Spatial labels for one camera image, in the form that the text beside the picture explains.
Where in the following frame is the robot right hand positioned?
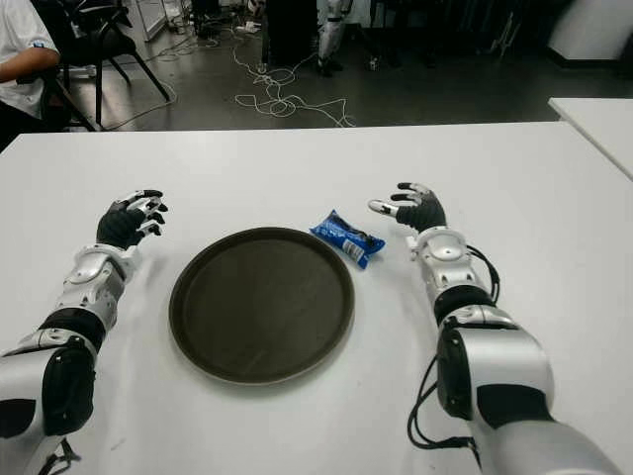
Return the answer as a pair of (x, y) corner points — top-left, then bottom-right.
(366, 181), (449, 234)

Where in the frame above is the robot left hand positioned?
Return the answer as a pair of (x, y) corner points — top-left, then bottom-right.
(96, 189), (169, 251)

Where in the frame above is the blue Oreo packet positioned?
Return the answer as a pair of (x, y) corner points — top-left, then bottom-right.
(309, 209), (386, 271)

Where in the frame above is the round dark brown tray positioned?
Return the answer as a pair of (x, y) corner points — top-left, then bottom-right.
(168, 227), (356, 385)

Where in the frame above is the black chair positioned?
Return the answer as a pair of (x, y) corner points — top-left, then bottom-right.
(29, 0), (172, 131)

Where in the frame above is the white side table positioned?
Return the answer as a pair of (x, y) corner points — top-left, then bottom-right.
(547, 97), (633, 180)

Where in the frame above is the person in white shirt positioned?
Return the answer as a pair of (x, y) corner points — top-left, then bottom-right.
(0, 0), (61, 123)

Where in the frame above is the black cabinet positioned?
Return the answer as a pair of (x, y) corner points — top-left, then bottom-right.
(265, 0), (320, 68)

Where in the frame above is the white curved panel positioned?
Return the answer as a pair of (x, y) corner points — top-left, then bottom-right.
(546, 0), (633, 63)

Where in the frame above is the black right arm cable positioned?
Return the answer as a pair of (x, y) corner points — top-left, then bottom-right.
(406, 242), (500, 454)

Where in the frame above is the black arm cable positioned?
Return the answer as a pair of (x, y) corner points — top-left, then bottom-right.
(45, 437), (81, 475)
(406, 242), (500, 454)

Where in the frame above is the white cable on floor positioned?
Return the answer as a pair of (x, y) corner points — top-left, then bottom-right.
(231, 39), (357, 129)

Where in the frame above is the white shelf frame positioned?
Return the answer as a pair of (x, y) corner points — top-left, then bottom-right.
(136, 0), (172, 42)

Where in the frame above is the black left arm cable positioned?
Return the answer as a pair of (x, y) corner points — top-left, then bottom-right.
(45, 437), (81, 475)

